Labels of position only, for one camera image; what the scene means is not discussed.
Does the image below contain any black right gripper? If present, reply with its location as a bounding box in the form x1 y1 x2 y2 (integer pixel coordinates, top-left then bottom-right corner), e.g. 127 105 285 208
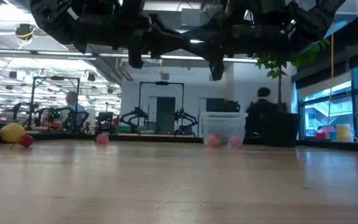
181 9 291 82

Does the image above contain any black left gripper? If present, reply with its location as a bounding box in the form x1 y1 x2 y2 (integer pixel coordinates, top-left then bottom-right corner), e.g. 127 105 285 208
116 12 195 69

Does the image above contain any clear plastic tupperware container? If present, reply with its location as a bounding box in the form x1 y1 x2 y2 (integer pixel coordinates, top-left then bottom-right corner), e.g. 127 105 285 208
199 111 249 149

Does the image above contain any red cherry with stem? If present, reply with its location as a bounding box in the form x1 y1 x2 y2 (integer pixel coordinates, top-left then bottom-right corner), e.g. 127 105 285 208
10 134 35 149

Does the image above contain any yellow lemon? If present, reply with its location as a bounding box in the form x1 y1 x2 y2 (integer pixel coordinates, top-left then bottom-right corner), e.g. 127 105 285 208
0 123 26 144

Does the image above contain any grey ceiling box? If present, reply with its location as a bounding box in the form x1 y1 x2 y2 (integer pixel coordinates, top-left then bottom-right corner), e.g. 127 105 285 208
181 7 202 27

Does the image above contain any dark door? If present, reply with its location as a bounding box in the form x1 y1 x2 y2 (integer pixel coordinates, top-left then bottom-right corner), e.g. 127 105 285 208
156 96 177 134

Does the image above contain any person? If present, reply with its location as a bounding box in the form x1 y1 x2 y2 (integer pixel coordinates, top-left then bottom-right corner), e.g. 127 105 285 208
245 86 279 146
59 91 90 130

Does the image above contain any long linear ceiling light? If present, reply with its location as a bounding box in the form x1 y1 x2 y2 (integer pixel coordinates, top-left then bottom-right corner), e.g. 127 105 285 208
0 48 259 63

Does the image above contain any green box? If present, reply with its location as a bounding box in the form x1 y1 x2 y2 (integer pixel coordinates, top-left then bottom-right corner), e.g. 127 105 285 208
115 125 132 135

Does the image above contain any green leafy potted plant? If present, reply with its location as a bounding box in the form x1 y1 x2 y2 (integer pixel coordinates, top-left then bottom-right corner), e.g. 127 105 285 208
253 37 331 147

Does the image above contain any round ceiling device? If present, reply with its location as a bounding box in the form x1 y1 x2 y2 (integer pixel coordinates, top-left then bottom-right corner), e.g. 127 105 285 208
14 23 37 41

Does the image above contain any yellow cup stack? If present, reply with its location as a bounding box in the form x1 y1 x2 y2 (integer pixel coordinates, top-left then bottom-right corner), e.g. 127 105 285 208
336 123 352 142

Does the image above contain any black background gantry frame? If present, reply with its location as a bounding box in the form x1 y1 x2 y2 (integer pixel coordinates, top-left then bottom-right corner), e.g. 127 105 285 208
137 80 185 135
27 76 81 133

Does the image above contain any orange hanging cord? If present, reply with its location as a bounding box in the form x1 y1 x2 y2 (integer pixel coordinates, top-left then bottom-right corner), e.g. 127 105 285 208
326 21 335 127

